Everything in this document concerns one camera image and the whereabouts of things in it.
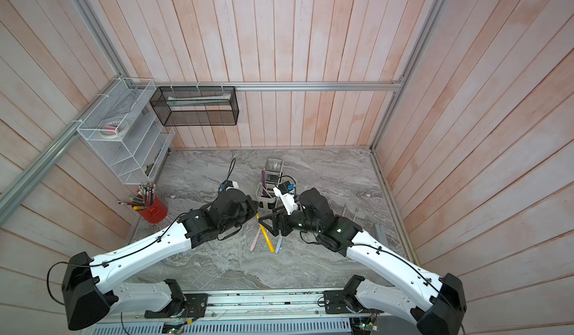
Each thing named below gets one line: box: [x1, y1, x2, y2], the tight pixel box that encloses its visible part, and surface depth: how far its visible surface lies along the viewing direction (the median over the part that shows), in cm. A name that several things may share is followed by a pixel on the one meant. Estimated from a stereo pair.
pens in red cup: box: [116, 182, 157, 211], surface depth 87 cm
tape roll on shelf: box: [99, 120, 129, 140], surface depth 75 cm
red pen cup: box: [137, 195, 169, 224], surface depth 90 cm
